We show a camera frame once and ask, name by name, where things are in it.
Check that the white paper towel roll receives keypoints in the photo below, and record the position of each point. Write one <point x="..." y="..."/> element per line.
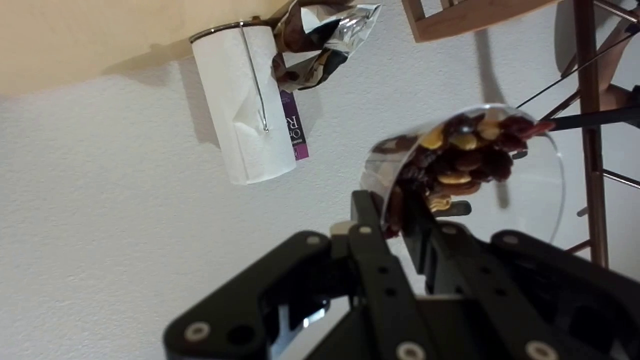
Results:
<point x="234" y="66"/>

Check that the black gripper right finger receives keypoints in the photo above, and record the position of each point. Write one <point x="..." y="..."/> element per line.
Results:
<point x="520" y="299"/>

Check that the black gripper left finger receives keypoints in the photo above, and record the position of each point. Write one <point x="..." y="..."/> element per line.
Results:
<point x="244" y="316"/>

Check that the silver snack bag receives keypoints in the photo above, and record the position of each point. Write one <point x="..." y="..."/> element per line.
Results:
<point x="316" y="37"/>

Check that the clear cup with trail mix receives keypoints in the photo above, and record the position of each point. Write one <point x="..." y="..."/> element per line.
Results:
<point x="489" y="166"/>

